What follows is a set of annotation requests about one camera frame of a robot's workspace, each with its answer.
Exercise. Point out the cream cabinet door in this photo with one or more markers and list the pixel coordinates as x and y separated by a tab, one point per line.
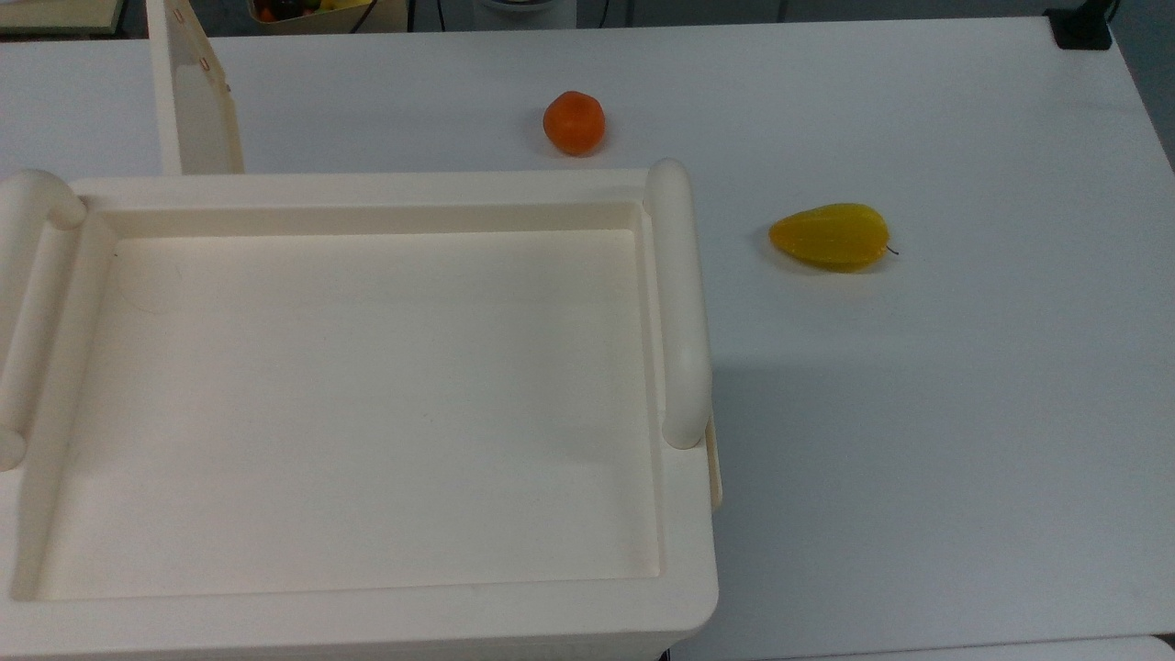
195	101

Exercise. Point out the yellow toy star fruit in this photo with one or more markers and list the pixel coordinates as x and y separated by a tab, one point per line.
831	237

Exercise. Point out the orange toy tangerine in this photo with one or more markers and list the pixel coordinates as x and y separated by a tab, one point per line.
574	122

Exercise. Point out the black corner clamp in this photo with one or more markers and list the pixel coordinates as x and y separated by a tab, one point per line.
1081	26

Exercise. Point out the box of toy fruits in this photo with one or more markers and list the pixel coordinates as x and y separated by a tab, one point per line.
321	11

